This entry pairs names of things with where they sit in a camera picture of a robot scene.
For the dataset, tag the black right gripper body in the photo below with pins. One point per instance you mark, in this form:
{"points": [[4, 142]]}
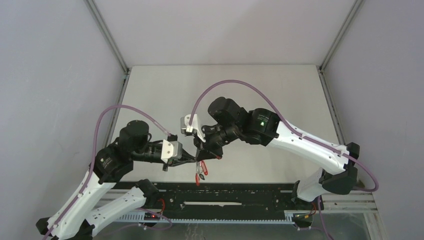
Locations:
{"points": [[215, 139]]}

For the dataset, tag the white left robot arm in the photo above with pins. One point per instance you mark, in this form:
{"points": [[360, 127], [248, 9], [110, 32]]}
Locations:
{"points": [[79, 218]]}

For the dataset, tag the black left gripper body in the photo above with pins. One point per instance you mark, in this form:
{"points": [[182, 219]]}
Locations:
{"points": [[170, 161]]}

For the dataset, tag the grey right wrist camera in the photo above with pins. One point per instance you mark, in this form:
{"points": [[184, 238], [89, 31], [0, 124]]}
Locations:
{"points": [[191, 126]]}

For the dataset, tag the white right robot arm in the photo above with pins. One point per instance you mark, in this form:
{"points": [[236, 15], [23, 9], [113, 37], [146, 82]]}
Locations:
{"points": [[337, 173]]}

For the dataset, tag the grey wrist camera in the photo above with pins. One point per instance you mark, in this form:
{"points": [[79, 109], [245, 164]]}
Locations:
{"points": [[191, 126], [171, 150]]}

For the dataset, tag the key with red tag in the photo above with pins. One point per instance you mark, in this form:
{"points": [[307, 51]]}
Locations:
{"points": [[203, 167]]}

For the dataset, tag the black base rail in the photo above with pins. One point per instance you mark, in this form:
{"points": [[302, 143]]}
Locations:
{"points": [[241, 201]]}

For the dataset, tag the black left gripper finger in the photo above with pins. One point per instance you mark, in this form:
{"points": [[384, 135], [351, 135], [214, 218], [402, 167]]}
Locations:
{"points": [[178, 162], [185, 156]]}

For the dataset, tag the left aluminium frame post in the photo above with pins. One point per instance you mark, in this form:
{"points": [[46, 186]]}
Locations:
{"points": [[106, 33]]}

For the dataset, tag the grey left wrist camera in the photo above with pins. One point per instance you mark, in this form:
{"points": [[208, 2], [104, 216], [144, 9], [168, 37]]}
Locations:
{"points": [[171, 150]]}

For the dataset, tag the grey aluminium frame rail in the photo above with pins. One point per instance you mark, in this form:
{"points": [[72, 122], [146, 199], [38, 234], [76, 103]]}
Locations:
{"points": [[329, 69]]}

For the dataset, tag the white slotted cable duct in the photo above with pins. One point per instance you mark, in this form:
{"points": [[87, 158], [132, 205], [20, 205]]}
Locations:
{"points": [[140, 217]]}

